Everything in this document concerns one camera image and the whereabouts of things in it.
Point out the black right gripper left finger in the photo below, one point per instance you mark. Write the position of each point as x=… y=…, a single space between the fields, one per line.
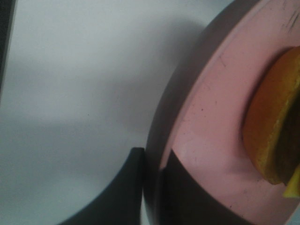
x=120 y=202

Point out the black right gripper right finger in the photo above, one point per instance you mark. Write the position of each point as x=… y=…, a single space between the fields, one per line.
x=184 y=202

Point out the pink round plate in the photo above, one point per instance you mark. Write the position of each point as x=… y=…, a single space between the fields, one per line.
x=201 y=111

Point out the toy burger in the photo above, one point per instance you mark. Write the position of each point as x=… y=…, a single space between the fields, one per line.
x=271 y=129

